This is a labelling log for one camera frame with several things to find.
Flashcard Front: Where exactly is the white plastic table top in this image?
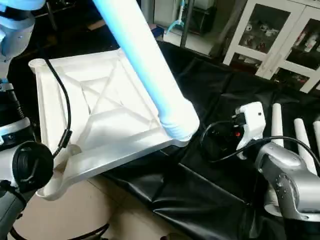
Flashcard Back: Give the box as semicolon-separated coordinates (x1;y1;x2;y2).
27;47;201;202

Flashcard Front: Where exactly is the black mat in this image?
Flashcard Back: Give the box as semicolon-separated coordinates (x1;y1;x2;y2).
0;20;320;240

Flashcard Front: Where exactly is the white glass-door cabinet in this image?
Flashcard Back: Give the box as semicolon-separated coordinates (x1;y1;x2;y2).
222;0;320;94

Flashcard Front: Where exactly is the dark metal stand pole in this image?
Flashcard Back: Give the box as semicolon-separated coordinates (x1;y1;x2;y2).
181;0;197;49

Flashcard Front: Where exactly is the blue box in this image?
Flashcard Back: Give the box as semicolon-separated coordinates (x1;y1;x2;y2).
151;26;166;41

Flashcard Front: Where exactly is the teal and white pole tool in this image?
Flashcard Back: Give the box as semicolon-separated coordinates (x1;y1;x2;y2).
167;0;194;37

